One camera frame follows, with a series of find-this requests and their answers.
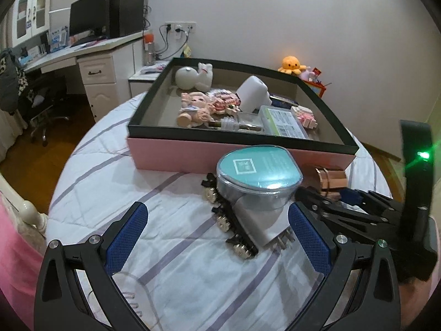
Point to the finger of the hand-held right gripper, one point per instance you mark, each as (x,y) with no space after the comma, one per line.
(351,219)
(349,196)

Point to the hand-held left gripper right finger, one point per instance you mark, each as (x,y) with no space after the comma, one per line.
(310,244)

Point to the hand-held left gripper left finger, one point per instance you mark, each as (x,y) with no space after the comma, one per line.
(125,241)

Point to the rose gold cylinder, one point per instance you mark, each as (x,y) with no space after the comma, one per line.
(329,179)

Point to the white plug adapter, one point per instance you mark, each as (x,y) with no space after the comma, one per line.
(262,229)

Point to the round container with teal lid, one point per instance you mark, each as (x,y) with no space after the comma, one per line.
(258,176)

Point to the white and pink block toy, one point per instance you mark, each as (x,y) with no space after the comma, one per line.
(305,117)

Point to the clear plastic box green label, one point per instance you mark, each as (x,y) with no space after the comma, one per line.
(282,122)

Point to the pink box with black rim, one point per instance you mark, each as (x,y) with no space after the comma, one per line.
(179,155)

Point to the shiny blue rectangular case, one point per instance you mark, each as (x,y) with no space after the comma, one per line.
(284,101)

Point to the clear and gold tube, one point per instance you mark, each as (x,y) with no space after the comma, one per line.
(237,124)

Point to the pink doll figure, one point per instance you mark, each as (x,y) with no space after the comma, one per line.
(193,110)

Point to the white cat figurine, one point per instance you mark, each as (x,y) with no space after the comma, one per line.
(193,76)

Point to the person's right forearm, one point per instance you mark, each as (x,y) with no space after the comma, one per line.
(418,305)

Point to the black strip with gold studs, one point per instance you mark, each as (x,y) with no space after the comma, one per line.
(229,220)

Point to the orange printed storage box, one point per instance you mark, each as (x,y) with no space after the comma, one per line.
(317,89)

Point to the pink plush toy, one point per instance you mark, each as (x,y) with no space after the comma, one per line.
(306,74)

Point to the orange octopus plush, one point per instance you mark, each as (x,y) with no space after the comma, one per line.
(291,65)

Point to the black and white low cabinet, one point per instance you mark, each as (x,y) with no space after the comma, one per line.
(144,82)

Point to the black office chair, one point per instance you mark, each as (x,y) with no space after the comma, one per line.
(44,100)

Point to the white computer desk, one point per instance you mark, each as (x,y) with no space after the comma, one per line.
(100,65)

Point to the clear bottle orange cap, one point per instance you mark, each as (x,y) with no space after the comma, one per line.
(149,50)

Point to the dark jacket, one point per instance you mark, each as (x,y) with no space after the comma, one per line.
(10,79)

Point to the yellowish hanging bag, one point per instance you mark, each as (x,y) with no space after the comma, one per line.
(187,50)

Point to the black keyboard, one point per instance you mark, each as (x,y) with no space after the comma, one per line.
(86,40)

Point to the black computer tower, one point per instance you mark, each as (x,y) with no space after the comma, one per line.
(126,12)

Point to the black computer monitor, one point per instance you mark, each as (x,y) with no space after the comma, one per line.
(89,13)

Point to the white glass-door cabinet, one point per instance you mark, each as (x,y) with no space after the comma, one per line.
(31,13)

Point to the cream bed post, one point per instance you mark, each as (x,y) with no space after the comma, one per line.
(29,210)

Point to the white wall socket strip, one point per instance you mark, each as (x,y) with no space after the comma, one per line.
(181,26)

